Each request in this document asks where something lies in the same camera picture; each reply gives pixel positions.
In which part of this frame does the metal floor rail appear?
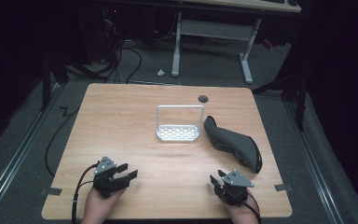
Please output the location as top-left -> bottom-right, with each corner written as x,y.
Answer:
283,101 -> 345,224
0,85 -> 63,218

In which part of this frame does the white wire rack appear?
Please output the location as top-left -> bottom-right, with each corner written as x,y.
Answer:
156,105 -> 206,143

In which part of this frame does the black metal stand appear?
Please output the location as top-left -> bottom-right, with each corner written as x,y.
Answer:
40,54 -> 71,112
251,59 -> 310,132

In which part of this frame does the hand-held gripper cable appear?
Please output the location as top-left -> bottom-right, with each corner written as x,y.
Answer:
243,189 -> 262,224
71,162 -> 100,224

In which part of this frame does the white-legged desk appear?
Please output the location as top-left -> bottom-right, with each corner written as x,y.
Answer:
171,0 -> 302,85

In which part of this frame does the bundle of black cables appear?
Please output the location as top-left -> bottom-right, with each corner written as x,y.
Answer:
64,12 -> 144,85

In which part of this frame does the grey tape piece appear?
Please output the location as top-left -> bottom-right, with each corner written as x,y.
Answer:
39,187 -> 63,197
274,183 -> 293,192

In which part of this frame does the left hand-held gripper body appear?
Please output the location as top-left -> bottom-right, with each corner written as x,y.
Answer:
92,155 -> 130,199

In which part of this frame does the left hand-held gripper cable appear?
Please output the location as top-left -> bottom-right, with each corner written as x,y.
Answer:
71,162 -> 100,224

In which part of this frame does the right hand-held gripper cable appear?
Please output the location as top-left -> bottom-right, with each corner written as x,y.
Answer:
243,189 -> 262,224

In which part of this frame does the person's right hand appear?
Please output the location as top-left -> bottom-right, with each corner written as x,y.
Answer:
222,195 -> 260,224

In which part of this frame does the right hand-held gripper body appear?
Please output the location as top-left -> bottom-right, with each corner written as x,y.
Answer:
213,169 -> 256,207

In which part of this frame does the black floor cable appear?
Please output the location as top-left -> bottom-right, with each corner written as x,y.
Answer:
44,105 -> 81,179

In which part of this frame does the dark grey fabric cover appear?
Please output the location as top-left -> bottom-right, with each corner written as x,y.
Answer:
202,115 -> 264,175

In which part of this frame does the person's left hand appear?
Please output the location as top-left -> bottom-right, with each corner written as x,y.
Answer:
81,186 -> 127,224

